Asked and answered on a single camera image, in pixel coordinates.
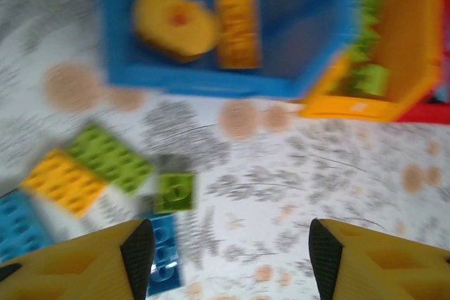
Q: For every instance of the small green lego brick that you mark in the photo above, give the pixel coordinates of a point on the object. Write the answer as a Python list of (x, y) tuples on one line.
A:
[(175, 192)]

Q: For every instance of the orange lego brick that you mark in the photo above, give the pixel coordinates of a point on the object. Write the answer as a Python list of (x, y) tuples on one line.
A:
[(63, 182), (239, 33)]

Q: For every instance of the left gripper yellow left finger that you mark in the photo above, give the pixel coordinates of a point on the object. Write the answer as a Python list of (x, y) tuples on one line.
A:
[(81, 268)]

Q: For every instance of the red plastic container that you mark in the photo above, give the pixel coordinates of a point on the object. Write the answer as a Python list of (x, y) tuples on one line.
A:
[(429, 112)]

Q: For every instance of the orange rounded lego piece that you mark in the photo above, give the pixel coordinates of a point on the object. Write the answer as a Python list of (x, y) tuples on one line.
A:
[(168, 26)]

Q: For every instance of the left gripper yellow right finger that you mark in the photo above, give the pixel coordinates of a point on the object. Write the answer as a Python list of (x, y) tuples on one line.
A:
[(386, 265)]

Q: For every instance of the blue lego brick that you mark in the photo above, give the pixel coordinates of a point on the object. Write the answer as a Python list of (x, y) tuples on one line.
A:
[(21, 226), (165, 254)]

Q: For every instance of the blue plastic container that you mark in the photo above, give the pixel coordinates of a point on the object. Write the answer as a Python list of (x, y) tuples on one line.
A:
[(281, 43)]

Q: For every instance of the orange plastic container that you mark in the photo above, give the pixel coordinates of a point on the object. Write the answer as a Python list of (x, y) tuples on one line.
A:
[(408, 40)]

